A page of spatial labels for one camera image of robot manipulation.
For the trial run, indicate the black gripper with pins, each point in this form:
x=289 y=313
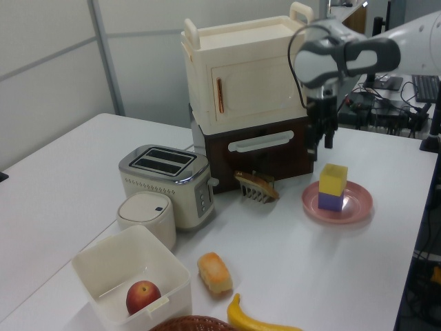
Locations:
x=322 y=110

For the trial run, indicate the yellow cube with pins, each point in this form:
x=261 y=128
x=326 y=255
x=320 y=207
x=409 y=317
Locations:
x=332 y=179

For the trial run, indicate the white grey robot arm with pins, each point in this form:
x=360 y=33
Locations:
x=413 y=45

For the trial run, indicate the purple cube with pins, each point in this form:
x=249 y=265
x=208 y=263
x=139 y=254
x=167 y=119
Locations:
x=330 y=201

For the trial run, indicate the brown toy waffle rack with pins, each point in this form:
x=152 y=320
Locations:
x=262 y=184

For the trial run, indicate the pink plate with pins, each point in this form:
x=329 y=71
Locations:
x=358 y=207

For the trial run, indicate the metal toast rack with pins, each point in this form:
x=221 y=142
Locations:
x=255 y=197

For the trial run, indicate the black monitor stand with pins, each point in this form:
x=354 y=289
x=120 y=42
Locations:
x=382 y=82

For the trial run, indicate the cream toy oven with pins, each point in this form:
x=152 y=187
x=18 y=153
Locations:
x=248 y=69

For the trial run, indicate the black keyboard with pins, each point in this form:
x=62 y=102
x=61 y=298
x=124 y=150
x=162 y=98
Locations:
x=427 y=88

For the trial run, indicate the wooden white desk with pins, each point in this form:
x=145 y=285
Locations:
x=348 y=13

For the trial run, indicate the orange bread loaf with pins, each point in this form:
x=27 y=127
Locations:
x=213 y=272

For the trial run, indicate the cream silver toaster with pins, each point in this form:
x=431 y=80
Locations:
x=151 y=193

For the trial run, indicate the small cream lidded bin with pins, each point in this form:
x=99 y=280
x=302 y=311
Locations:
x=148 y=213

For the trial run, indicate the yellow banana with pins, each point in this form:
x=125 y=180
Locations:
x=237 y=313

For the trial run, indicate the brown wicker basket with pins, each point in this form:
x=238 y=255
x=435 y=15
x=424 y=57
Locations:
x=193 y=324

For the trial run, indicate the red apple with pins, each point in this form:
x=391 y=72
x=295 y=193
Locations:
x=141 y=296

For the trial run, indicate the white open plastic box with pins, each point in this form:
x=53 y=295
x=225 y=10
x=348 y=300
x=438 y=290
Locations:
x=113 y=262

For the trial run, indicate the black clamp post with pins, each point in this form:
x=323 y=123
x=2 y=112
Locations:
x=432 y=138

